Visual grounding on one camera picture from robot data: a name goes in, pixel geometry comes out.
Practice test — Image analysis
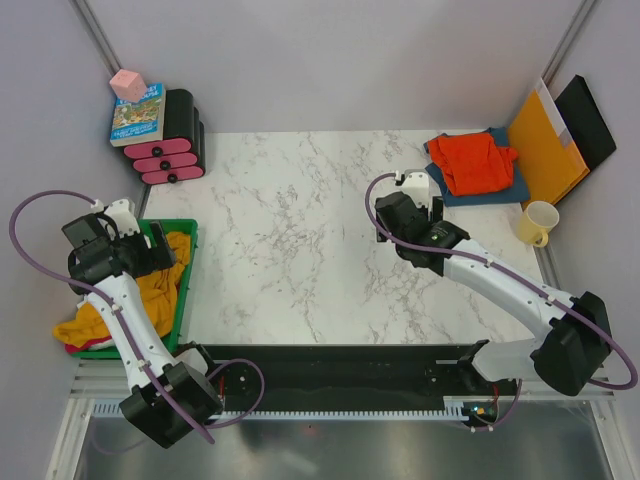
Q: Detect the yellow mug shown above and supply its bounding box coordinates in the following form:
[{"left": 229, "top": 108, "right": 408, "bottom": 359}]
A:
[{"left": 516, "top": 201, "right": 560, "bottom": 248}]

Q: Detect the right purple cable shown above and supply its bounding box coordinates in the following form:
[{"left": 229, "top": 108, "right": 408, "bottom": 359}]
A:
[{"left": 365, "top": 173, "right": 639, "bottom": 433}]

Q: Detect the black flat board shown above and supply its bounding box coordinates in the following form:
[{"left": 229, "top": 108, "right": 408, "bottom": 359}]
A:
[{"left": 555, "top": 75, "right": 617, "bottom": 171}]

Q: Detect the white t shirt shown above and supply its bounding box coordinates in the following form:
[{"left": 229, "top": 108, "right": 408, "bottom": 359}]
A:
[{"left": 72, "top": 299, "right": 111, "bottom": 350}]

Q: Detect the orange padded envelope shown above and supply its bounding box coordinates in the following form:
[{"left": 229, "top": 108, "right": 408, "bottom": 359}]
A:
[{"left": 507, "top": 80, "right": 590, "bottom": 205}]

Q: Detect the green plastic bin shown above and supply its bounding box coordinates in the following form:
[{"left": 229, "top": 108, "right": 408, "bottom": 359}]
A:
[{"left": 70, "top": 219, "right": 198, "bottom": 359}]

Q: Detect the black pink drawer organizer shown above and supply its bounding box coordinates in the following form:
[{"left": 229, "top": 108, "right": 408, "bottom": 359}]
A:
[{"left": 123, "top": 89, "right": 206, "bottom": 185}]

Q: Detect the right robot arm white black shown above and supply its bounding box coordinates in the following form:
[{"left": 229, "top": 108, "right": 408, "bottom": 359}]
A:
[{"left": 375, "top": 192, "right": 611, "bottom": 396}]

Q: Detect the pink cube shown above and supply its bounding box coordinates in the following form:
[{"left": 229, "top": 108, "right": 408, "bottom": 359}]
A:
[{"left": 109, "top": 69, "right": 147, "bottom": 103}]

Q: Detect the yellow t shirt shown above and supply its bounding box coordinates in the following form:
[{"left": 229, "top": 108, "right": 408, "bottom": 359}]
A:
[{"left": 53, "top": 231, "right": 191, "bottom": 345}]

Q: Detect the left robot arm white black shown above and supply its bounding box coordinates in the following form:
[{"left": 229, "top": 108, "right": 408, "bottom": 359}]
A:
[{"left": 62, "top": 212, "right": 222, "bottom": 448}]

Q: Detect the blue folded t shirt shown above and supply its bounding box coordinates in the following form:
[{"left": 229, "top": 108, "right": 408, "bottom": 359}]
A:
[{"left": 423, "top": 126, "right": 531, "bottom": 208}]

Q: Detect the colourful paperback book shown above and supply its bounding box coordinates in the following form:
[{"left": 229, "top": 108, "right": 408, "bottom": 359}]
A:
[{"left": 110, "top": 83, "right": 166, "bottom": 148}]

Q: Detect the purple cable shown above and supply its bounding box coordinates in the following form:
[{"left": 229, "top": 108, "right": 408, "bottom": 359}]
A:
[
  {"left": 10, "top": 189, "right": 267, "bottom": 445},
  {"left": 365, "top": 173, "right": 639, "bottom": 433}
]

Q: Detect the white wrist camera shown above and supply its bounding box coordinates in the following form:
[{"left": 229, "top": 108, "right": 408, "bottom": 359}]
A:
[
  {"left": 91, "top": 198, "right": 140, "bottom": 239},
  {"left": 394, "top": 169, "right": 431, "bottom": 208}
]

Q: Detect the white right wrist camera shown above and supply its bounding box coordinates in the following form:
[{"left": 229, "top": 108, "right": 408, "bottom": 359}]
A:
[{"left": 394, "top": 169, "right": 431, "bottom": 208}]

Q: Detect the white cable duct strip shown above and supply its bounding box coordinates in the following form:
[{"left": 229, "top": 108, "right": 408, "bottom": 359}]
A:
[{"left": 92, "top": 399, "right": 495, "bottom": 422}]

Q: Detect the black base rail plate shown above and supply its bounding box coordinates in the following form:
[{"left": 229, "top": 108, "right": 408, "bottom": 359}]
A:
[{"left": 205, "top": 345, "right": 516, "bottom": 415}]

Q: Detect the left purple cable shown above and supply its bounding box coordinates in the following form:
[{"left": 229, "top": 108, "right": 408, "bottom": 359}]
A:
[{"left": 10, "top": 189, "right": 267, "bottom": 445}]

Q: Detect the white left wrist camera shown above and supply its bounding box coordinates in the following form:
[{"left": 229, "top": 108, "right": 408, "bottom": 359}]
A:
[{"left": 91, "top": 198, "right": 140, "bottom": 239}]

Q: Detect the orange folded t shirt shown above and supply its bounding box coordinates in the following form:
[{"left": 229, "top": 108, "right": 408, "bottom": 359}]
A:
[{"left": 427, "top": 132, "right": 518, "bottom": 196}]

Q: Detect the magenta t shirt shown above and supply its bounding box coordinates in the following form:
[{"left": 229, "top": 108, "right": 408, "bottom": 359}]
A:
[{"left": 64, "top": 338, "right": 114, "bottom": 354}]

